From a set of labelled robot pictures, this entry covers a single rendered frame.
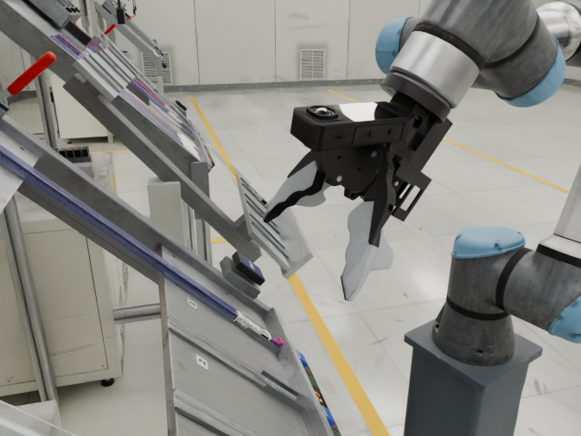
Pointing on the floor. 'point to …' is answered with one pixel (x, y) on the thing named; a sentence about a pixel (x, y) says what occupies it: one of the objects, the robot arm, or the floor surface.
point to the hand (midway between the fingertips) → (296, 257)
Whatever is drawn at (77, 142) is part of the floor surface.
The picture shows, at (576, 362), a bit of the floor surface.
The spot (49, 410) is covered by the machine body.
